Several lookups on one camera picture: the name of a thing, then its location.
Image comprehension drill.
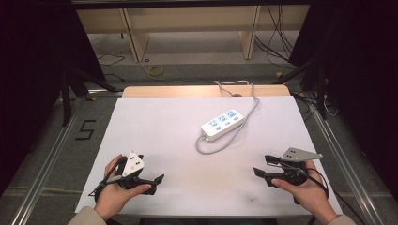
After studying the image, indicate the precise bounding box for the white floor cable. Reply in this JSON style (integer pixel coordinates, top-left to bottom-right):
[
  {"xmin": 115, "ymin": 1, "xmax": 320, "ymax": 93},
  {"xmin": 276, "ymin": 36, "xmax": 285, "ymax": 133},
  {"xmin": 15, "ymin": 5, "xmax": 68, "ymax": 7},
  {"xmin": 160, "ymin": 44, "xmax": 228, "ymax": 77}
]
[{"xmin": 322, "ymin": 93, "xmax": 340, "ymax": 118}]

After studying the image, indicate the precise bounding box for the black metal stand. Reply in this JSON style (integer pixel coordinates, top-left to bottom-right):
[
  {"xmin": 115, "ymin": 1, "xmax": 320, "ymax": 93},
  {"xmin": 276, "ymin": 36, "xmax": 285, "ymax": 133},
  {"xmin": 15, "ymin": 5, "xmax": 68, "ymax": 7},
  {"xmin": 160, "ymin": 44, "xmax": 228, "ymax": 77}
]
[
  {"xmin": 59, "ymin": 67, "xmax": 118, "ymax": 128},
  {"xmin": 273, "ymin": 54, "xmax": 330, "ymax": 121}
]

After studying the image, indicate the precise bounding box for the light wooden desk frame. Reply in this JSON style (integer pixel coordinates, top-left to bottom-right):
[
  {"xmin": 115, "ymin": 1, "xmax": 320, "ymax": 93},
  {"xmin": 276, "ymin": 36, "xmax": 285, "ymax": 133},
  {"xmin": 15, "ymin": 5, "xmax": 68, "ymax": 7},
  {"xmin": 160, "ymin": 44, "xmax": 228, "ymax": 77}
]
[{"xmin": 75, "ymin": 4, "xmax": 312, "ymax": 63}]

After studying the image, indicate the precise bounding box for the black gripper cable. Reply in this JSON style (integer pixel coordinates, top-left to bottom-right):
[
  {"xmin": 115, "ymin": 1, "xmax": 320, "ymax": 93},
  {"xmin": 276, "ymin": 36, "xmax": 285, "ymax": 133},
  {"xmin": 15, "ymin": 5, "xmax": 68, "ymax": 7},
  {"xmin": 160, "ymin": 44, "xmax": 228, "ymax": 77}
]
[
  {"xmin": 294, "ymin": 162, "xmax": 366, "ymax": 225},
  {"xmin": 87, "ymin": 155, "xmax": 128, "ymax": 202}
]

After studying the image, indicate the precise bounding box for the person's left hand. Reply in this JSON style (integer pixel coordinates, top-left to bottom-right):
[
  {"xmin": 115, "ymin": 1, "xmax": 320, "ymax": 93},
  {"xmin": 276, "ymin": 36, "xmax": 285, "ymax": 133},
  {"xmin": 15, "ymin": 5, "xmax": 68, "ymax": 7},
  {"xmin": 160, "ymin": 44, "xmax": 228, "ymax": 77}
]
[{"xmin": 94, "ymin": 154, "xmax": 152, "ymax": 221}]

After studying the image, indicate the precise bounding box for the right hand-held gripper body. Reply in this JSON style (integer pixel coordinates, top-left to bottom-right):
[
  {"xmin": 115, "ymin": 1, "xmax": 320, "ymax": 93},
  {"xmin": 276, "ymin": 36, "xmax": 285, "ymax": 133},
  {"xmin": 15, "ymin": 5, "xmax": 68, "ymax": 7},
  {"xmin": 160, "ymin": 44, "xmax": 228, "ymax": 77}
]
[{"xmin": 264, "ymin": 146, "xmax": 324, "ymax": 188}]

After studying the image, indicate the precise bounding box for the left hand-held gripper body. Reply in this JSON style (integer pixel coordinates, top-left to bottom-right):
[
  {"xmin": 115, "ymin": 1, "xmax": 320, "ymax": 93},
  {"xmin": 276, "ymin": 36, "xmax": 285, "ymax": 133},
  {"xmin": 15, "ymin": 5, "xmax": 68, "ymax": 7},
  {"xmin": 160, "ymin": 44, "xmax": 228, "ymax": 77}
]
[{"xmin": 115, "ymin": 151, "xmax": 158, "ymax": 196}]

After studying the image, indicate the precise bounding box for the bundle of black floor cables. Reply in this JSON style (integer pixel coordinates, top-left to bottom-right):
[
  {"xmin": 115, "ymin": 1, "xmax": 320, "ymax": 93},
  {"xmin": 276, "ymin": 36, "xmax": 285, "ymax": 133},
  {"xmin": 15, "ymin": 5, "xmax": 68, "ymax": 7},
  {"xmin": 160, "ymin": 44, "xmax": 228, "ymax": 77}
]
[{"xmin": 253, "ymin": 5, "xmax": 298, "ymax": 68}]

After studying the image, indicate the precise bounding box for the aluminium floor rail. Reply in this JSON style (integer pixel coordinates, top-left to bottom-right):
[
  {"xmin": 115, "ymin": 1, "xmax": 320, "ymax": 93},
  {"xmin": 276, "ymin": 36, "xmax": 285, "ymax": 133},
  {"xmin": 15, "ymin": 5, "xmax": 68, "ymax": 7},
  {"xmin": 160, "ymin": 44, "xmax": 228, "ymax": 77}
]
[
  {"xmin": 307, "ymin": 101, "xmax": 387, "ymax": 225},
  {"xmin": 10, "ymin": 96, "xmax": 90, "ymax": 225}
]

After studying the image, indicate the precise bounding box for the yellow tape roll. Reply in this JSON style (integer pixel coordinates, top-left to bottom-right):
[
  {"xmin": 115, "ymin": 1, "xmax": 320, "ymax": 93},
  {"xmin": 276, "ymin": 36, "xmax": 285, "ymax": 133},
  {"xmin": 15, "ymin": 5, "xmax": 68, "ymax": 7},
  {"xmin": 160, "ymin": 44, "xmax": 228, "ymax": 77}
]
[{"xmin": 147, "ymin": 65, "xmax": 164, "ymax": 78}]

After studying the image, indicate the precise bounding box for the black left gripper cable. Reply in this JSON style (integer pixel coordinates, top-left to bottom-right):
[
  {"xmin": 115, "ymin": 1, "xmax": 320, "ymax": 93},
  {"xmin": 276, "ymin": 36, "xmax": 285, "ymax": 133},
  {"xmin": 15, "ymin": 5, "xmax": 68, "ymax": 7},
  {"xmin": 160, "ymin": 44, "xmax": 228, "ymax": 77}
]
[{"xmin": 87, "ymin": 155, "xmax": 128, "ymax": 202}]

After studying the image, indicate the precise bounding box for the thin black floor cable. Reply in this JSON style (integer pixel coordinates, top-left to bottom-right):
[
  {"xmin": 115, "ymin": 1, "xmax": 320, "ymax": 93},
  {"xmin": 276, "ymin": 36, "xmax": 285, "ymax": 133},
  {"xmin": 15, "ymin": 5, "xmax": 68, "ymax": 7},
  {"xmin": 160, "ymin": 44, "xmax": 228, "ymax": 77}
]
[{"xmin": 96, "ymin": 52, "xmax": 127, "ymax": 83}]

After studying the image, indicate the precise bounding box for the person's right hand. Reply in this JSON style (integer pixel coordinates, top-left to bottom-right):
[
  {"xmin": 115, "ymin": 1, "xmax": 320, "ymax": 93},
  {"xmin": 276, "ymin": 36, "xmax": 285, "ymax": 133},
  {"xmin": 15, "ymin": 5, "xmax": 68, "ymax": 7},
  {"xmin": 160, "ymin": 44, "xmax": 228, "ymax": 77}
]
[{"xmin": 270, "ymin": 160, "xmax": 339, "ymax": 225}]

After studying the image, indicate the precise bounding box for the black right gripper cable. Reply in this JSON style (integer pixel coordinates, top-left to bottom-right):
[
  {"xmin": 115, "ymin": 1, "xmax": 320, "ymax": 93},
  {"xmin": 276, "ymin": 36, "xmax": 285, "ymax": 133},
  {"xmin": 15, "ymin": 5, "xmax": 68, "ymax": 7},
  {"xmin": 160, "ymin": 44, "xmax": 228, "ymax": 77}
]
[{"xmin": 294, "ymin": 162, "xmax": 366, "ymax": 225}]

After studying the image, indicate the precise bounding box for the white power strip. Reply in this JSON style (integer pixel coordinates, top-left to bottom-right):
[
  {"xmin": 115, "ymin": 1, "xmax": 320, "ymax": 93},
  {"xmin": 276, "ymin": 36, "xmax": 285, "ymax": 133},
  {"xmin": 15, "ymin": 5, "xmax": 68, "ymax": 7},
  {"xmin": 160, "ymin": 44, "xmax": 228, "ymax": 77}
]
[
  {"xmin": 200, "ymin": 108, "xmax": 245, "ymax": 143},
  {"xmin": 195, "ymin": 80, "xmax": 261, "ymax": 156}
]

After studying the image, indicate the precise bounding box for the black curtain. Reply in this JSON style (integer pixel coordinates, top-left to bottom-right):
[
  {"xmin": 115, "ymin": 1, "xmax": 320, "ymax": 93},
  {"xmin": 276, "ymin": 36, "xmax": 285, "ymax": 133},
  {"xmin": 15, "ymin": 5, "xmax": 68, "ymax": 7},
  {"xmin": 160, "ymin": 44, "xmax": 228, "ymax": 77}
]
[
  {"xmin": 286, "ymin": 0, "xmax": 398, "ymax": 191},
  {"xmin": 0, "ymin": 0, "xmax": 107, "ymax": 197}
]

